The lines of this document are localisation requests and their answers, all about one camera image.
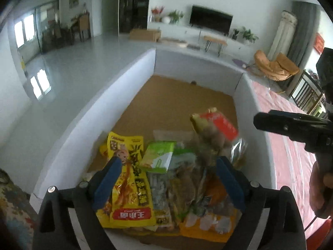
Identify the green plant with white vase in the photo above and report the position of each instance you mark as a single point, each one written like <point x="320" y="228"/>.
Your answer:
<point x="173" y="17"/>

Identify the orange clear sausage packet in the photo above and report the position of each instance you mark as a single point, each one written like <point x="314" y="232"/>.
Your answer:
<point x="208" y="224"/>

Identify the dark glass cabinet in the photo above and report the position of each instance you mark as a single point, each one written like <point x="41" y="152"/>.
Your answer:
<point x="135" y="5"/>

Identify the small green snack packet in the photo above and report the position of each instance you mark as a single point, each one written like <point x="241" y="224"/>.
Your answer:
<point x="157" y="156"/>

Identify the person's right hand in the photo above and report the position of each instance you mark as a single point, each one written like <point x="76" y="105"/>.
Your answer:
<point x="317" y="190"/>

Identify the wooden bench with hairpin legs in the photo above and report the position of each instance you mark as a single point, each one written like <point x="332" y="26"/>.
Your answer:
<point x="214" y="40"/>

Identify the white standing air conditioner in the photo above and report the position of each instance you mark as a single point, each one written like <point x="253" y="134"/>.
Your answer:
<point x="282" y="33"/>

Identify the red wall decoration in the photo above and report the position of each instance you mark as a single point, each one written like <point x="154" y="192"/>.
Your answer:
<point x="319" y="43"/>

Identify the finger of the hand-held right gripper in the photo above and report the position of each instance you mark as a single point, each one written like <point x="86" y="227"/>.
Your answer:
<point x="283" y="123"/>

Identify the grey curtain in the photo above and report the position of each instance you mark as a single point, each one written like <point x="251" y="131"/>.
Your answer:
<point x="304" y="31"/>

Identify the floral patterned cloth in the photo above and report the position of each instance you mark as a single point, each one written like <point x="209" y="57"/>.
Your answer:
<point x="15" y="208"/>

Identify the brown cardboard box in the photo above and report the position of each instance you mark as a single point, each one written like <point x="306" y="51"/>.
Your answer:
<point x="144" y="34"/>

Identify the large leafy plant white pot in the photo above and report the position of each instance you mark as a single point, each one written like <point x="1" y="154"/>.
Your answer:
<point x="248" y="35"/>

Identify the orange lounge chair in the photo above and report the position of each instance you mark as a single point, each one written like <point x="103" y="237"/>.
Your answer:
<point x="275" y="67"/>

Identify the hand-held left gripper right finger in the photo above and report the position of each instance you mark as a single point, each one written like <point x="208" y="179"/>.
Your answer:
<point x="230" y="185"/>

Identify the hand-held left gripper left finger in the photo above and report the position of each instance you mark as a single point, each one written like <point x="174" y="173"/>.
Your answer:
<point x="108" y="185"/>

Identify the black television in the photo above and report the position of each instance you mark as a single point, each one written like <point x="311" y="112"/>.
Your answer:
<point x="210" y="19"/>

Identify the wooden desk with chairs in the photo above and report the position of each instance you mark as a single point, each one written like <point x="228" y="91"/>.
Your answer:
<point x="70" y="30"/>

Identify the small plant in dark pot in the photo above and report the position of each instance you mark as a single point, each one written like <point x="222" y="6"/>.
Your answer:
<point x="235" y="34"/>

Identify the red flower plant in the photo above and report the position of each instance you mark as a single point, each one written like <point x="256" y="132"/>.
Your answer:
<point x="157" y="11"/>

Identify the white television cabinet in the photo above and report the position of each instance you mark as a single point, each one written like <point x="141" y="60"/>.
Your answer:
<point x="192" y="35"/>

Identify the dark wooden chair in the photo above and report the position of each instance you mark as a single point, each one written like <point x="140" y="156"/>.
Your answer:
<point x="307" y="93"/>

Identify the white cardboard box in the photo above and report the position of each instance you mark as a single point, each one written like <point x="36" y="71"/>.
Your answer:
<point x="109" y="93"/>

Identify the yellow monkey print snack packet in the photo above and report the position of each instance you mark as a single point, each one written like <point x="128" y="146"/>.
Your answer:
<point x="132" y="182"/>

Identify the gold bag of brown nuts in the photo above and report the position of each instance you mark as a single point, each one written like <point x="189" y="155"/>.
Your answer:
<point x="216" y="132"/>

